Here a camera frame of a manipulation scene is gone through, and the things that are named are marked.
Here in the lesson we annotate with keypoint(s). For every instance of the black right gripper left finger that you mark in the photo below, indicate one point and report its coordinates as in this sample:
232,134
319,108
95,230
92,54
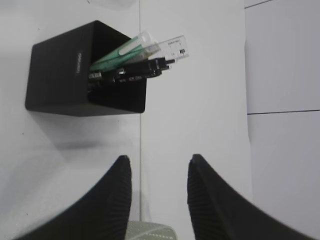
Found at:
101,214

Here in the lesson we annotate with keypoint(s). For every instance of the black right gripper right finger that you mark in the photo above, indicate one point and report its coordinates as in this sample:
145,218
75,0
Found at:
218,212

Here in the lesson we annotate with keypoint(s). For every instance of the mint green utility knife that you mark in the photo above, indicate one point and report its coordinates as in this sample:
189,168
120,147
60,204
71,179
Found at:
123,53

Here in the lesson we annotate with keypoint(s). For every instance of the black gel pen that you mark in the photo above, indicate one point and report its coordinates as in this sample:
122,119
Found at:
125,75
141,65

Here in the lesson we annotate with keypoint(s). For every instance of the yellow utility knife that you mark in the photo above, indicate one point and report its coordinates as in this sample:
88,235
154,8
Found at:
145,54

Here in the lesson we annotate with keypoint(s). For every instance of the green woven plastic basket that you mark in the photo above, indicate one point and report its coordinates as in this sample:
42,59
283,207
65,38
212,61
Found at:
140,230

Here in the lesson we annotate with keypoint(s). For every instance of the clear plastic ruler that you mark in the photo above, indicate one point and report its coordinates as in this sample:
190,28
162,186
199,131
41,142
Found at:
172,49

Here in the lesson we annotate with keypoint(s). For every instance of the black square pen holder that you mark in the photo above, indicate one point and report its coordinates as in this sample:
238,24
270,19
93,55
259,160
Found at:
59,69

